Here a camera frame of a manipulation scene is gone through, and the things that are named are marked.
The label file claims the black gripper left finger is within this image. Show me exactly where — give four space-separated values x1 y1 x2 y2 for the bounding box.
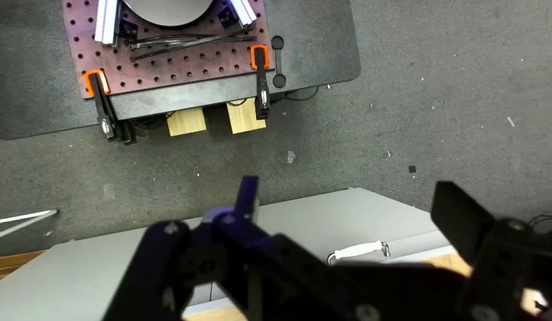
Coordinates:
102 175 326 321

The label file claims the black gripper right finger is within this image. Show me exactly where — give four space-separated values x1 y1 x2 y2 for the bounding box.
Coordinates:
431 180 552 321

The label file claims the grey round robot base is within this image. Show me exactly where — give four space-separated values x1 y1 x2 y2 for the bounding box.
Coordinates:
123 0 214 27

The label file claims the light grey cabinet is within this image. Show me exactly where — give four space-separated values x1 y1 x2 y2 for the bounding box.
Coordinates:
0 189 452 321

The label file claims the right wooden block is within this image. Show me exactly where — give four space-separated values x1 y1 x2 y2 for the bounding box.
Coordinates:
226 98 267 134

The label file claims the wooden block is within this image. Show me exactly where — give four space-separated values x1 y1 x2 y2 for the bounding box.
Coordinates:
168 109 207 138
226 98 267 134

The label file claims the left wooden block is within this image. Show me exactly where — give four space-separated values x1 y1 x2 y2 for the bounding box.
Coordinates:
168 109 207 138

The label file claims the right orange black clamp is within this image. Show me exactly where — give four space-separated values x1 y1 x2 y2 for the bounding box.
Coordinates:
249 45 271 120

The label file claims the orange black clamp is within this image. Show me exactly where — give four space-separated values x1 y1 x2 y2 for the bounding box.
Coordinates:
249 45 271 120
82 70 135 145

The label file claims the purple perforated breadboard plate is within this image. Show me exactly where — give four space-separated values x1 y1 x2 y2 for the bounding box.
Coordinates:
61 0 271 100

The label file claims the left orange black clamp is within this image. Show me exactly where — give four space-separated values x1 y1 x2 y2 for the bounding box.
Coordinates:
82 70 135 145

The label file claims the right aluminium extrusion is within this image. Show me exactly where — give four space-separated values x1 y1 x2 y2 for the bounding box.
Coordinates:
228 0 257 27

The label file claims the aluminium extrusion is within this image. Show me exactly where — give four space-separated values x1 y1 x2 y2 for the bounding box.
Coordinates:
228 0 257 27
95 0 119 47

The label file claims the dark grey table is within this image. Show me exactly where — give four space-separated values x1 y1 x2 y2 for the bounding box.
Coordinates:
0 0 362 139

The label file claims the left aluminium extrusion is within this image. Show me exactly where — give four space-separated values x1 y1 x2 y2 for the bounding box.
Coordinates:
95 0 119 47

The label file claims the white drawer handle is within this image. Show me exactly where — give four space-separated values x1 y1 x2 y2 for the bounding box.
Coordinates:
326 241 390 266

